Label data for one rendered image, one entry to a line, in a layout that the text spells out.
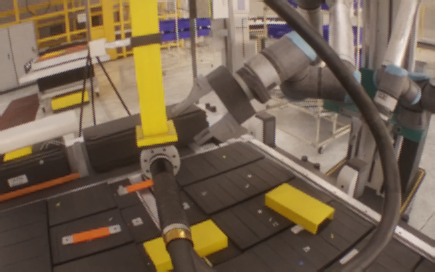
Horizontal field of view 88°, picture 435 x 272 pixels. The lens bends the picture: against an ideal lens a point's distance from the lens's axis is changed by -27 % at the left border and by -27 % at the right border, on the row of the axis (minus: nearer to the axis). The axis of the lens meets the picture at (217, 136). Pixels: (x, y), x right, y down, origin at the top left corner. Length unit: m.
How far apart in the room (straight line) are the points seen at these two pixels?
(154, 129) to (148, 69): 0.12
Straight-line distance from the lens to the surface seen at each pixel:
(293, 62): 0.68
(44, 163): 0.94
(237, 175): 0.83
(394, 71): 1.10
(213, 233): 0.62
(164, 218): 0.45
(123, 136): 0.94
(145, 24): 0.54
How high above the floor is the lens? 1.45
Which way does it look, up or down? 25 degrees down
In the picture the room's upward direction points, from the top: 3 degrees counter-clockwise
